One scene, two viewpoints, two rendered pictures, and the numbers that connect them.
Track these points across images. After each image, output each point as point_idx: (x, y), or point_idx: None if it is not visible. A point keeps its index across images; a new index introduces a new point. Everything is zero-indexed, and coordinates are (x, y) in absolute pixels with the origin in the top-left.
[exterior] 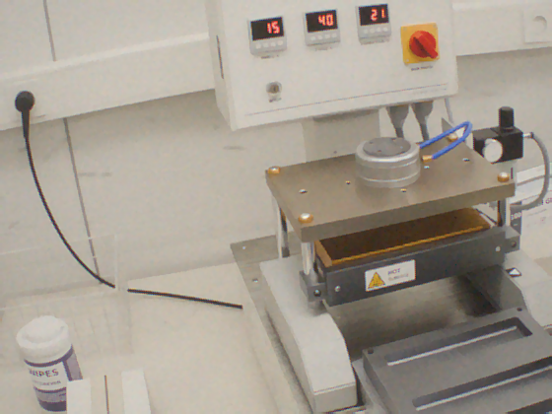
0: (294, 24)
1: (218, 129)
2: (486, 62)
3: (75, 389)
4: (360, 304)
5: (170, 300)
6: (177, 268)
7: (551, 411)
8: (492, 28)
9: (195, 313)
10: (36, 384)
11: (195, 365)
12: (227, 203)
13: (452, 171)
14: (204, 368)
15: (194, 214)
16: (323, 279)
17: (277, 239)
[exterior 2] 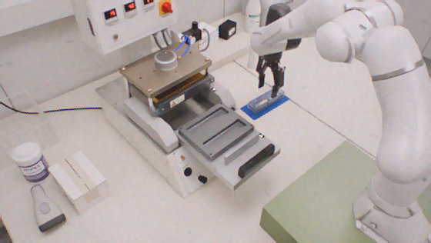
0: (119, 9)
1: (61, 34)
2: None
3: (55, 170)
4: None
5: (61, 111)
6: (54, 95)
7: (243, 137)
8: None
9: (77, 115)
10: (28, 174)
11: (90, 138)
12: (71, 64)
13: (188, 58)
14: (95, 138)
15: (58, 71)
16: (157, 107)
17: (126, 91)
